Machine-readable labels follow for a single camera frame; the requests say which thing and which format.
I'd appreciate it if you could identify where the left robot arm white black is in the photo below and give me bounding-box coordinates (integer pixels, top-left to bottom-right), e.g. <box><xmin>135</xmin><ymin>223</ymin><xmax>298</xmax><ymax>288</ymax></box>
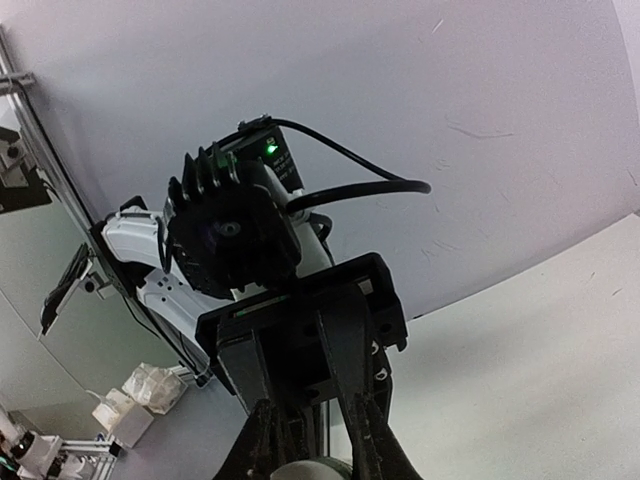
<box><xmin>98</xmin><ymin>116</ymin><xmax>407</xmax><ymax>412</ymax></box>

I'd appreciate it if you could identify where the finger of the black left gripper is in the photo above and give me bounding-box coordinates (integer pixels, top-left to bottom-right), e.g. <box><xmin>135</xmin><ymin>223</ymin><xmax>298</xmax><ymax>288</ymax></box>
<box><xmin>218</xmin><ymin>334</ymin><xmax>272</xmax><ymax>414</ymax></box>
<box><xmin>314</xmin><ymin>289</ymin><xmax>390</xmax><ymax>415</ymax></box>

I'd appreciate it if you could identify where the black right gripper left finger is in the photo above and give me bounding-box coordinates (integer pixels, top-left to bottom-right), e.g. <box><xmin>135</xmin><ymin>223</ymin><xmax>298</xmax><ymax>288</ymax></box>
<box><xmin>213</xmin><ymin>399</ymin><xmax>285</xmax><ymax>480</ymax></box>

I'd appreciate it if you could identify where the aluminium frame post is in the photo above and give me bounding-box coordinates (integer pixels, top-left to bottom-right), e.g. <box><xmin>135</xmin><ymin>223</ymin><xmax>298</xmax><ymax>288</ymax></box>
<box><xmin>1</xmin><ymin>26</ymin><xmax>129</xmax><ymax>298</ymax></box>

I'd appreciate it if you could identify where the black left camera cable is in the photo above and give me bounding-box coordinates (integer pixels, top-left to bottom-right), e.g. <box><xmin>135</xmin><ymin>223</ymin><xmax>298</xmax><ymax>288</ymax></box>
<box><xmin>237</xmin><ymin>114</ymin><xmax>432</xmax><ymax>211</ymax></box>

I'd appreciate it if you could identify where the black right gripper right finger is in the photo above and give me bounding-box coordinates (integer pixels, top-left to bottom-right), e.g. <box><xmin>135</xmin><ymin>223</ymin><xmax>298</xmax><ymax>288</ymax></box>
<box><xmin>347</xmin><ymin>394</ymin><xmax>422</xmax><ymax>480</ymax></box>

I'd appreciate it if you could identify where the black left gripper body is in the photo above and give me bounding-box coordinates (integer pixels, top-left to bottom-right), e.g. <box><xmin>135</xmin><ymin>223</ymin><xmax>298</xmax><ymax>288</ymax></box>
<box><xmin>196</xmin><ymin>253</ymin><xmax>408</xmax><ymax>409</ymax></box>

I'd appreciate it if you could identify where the crumpled white paper bag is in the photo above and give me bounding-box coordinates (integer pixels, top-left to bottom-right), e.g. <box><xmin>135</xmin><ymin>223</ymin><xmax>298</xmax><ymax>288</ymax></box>
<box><xmin>122</xmin><ymin>363</ymin><xmax>187</xmax><ymax>415</ymax></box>

